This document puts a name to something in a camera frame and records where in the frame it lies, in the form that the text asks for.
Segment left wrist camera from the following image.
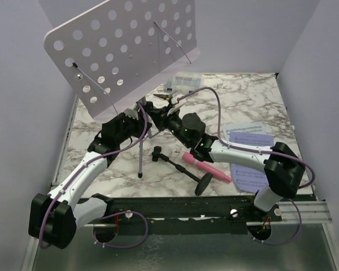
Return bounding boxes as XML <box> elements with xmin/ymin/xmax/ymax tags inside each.
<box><xmin>124</xmin><ymin>108</ymin><xmax>139</xmax><ymax>120</ymax></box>

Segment yellow handled pliers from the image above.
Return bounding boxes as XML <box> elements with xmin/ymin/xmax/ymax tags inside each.
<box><xmin>153</xmin><ymin>93</ymin><xmax>172</xmax><ymax>104</ymax></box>

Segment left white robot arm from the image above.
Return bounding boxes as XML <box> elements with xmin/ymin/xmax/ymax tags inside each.
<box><xmin>28</xmin><ymin>103</ymin><xmax>151</xmax><ymax>250</ymax></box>

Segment black microphone stand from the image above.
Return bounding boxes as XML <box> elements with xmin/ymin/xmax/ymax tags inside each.
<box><xmin>152</xmin><ymin>146</ymin><xmax>213</xmax><ymax>196</ymax></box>

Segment aluminium frame rail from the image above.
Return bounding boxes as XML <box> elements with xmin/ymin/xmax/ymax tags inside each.
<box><xmin>279</xmin><ymin>201</ymin><xmax>332</xmax><ymax>224</ymax></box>

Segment lilac music stand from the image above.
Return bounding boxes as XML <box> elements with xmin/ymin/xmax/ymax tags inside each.
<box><xmin>44</xmin><ymin>0</ymin><xmax>201</xmax><ymax>178</ymax></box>

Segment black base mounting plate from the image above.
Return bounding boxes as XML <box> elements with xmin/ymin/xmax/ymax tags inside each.
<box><xmin>79</xmin><ymin>196</ymin><xmax>283</xmax><ymax>237</ymax></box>

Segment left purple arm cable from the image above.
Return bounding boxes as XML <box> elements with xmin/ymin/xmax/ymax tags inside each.
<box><xmin>38</xmin><ymin>104</ymin><xmax>150</xmax><ymax>251</ymax></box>

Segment lilac sheet music page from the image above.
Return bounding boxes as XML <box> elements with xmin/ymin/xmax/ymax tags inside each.
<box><xmin>230</xmin><ymin>132</ymin><xmax>274</xmax><ymax>193</ymax></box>

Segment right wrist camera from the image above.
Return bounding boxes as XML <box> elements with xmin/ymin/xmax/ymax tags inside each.
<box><xmin>167</xmin><ymin>91</ymin><xmax>184</xmax><ymax>116</ymax></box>

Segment pink toy microphone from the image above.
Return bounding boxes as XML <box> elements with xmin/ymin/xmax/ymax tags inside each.
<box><xmin>182</xmin><ymin>152</ymin><xmax>232</xmax><ymax>183</ymax></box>

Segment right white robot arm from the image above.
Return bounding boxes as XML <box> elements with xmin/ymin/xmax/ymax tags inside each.
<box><xmin>147</xmin><ymin>108</ymin><xmax>305</xmax><ymax>221</ymax></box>

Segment clear plastic screw box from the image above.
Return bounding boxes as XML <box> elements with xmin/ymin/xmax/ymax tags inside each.
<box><xmin>163</xmin><ymin>73</ymin><xmax>202</xmax><ymax>95</ymax></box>

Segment white sheet music page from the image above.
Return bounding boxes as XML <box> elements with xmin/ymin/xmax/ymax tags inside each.
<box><xmin>223</xmin><ymin>122</ymin><xmax>266</xmax><ymax>141</ymax></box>

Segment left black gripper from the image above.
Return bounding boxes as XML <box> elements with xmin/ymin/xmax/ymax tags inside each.
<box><xmin>117</xmin><ymin>111</ymin><xmax>153</xmax><ymax>145</ymax></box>

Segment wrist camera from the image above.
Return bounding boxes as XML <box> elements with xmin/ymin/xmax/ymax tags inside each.
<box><xmin>167</xmin><ymin>91</ymin><xmax>184</xmax><ymax>116</ymax></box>
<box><xmin>124</xmin><ymin>108</ymin><xmax>139</xmax><ymax>120</ymax></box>

